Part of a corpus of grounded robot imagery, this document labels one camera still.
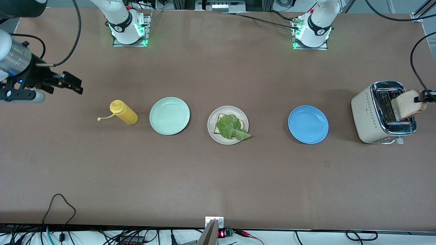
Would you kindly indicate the black device with lit panel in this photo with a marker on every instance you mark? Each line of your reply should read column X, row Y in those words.
column 223, row 6

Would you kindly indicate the small silver metal bracket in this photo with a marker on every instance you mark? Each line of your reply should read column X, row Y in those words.
column 208, row 221

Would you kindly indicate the green lettuce leaf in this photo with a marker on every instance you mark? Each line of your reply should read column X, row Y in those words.
column 230, row 126

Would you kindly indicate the pale green plate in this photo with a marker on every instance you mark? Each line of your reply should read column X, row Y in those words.
column 169, row 115

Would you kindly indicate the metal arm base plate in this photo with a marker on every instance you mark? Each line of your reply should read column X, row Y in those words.
column 147, row 34
column 311, row 48

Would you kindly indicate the cream and chrome toaster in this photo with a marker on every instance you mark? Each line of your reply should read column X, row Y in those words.
column 366, row 115

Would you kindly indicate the blue plate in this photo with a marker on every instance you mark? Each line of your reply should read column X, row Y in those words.
column 308, row 124

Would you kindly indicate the yellow mustard squeeze bottle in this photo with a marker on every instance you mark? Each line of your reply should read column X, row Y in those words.
column 126, row 115

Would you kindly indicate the aluminium frame corner bracket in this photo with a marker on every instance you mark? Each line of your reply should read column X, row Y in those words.
column 417, row 17

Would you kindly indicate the grey metal bar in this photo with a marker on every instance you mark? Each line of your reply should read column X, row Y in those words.
column 208, row 236

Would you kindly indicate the brown crust bread slice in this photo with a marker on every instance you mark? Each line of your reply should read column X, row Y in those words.
column 216, row 131
column 405, row 105

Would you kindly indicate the beige plate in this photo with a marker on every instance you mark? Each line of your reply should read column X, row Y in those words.
column 227, row 109

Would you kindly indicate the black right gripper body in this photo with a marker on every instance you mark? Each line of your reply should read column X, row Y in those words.
column 35, row 74

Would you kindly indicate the red LED display module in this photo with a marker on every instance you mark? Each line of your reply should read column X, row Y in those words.
column 221, row 234

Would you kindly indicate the red clip lead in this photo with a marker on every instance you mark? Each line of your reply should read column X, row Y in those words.
column 245, row 233

